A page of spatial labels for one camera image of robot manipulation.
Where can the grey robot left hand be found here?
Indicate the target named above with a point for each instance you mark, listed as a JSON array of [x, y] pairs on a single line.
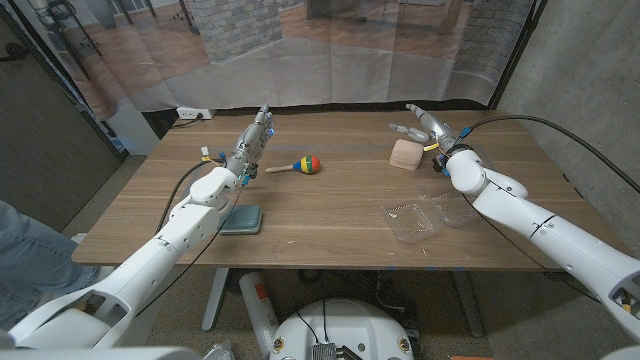
[[250, 145]]

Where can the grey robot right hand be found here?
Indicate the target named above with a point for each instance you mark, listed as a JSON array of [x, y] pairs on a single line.
[[440, 131]]

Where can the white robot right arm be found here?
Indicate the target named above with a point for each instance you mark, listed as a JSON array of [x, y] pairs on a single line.
[[560, 235]]

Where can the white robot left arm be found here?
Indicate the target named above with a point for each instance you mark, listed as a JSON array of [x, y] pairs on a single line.
[[160, 250]]

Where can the clear plastic clamshell container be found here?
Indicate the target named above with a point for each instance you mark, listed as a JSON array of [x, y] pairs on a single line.
[[412, 222]]

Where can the colourful striped wooden maraca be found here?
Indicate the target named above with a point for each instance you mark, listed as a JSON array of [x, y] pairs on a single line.
[[307, 165]]

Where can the white power strip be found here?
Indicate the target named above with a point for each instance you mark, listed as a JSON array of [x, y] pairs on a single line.
[[192, 113]]

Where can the printed fabric backdrop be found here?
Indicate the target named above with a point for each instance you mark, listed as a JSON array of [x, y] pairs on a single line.
[[300, 60]]

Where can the black backdrop stand pole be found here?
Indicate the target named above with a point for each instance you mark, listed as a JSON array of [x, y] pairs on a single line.
[[516, 55]]

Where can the grey table leg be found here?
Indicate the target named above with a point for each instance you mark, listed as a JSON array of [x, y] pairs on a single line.
[[216, 300], [469, 305]]

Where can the white cylinder with orange label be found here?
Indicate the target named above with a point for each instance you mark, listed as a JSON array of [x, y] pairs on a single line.
[[259, 310]]

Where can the white robot torso base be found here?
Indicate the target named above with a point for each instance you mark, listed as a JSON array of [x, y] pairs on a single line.
[[345, 325]]

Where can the person in blue jeans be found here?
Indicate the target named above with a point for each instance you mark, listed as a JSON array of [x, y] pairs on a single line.
[[30, 260]]

